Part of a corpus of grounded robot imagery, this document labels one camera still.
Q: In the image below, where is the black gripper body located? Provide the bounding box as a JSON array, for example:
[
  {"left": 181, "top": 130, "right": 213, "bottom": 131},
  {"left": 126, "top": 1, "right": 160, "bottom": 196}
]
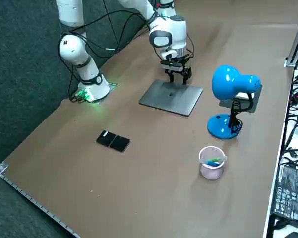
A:
[{"left": 160, "top": 57, "right": 191, "bottom": 73}]

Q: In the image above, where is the silver laptop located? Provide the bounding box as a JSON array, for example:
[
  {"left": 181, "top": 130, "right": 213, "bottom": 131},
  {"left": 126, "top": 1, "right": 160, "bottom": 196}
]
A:
[{"left": 138, "top": 79, "right": 204, "bottom": 118}]

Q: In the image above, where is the blue desk lamp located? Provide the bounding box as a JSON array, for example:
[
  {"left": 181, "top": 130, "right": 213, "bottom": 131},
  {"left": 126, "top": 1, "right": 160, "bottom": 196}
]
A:
[{"left": 207, "top": 64, "right": 264, "bottom": 140}]

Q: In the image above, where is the black flip phone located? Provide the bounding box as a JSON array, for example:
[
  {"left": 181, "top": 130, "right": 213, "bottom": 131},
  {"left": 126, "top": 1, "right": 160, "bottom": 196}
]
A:
[{"left": 96, "top": 129, "right": 131, "bottom": 154}]

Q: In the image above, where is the green pen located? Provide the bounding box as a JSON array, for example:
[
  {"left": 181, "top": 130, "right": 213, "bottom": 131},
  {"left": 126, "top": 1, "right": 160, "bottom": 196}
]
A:
[{"left": 204, "top": 156, "right": 224, "bottom": 167}]

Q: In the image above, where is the black labelled power supply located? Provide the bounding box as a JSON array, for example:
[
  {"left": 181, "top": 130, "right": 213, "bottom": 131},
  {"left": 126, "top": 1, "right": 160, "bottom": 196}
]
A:
[{"left": 272, "top": 163, "right": 298, "bottom": 223}]

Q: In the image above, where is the black lamp cord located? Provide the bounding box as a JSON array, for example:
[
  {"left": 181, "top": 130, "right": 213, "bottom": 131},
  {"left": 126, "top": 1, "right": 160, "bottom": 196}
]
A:
[{"left": 228, "top": 99, "right": 242, "bottom": 136}]

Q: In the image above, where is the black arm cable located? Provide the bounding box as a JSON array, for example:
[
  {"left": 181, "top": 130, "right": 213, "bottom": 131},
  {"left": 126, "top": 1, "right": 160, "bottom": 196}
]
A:
[{"left": 70, "top": 11, "right": 154, "bottom": 60}]

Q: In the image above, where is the aluminium frame rail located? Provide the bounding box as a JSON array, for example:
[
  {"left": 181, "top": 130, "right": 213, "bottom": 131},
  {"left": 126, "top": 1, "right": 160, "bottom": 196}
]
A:
[{"left": 283, "top": 16, "right": 298, "bottom": 68}]

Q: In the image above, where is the aluminium table edge rail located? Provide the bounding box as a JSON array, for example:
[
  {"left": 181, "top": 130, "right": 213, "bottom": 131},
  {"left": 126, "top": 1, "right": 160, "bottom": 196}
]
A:
[{"left": 0, "top": 158, "right": 81, "bottom": 238}]

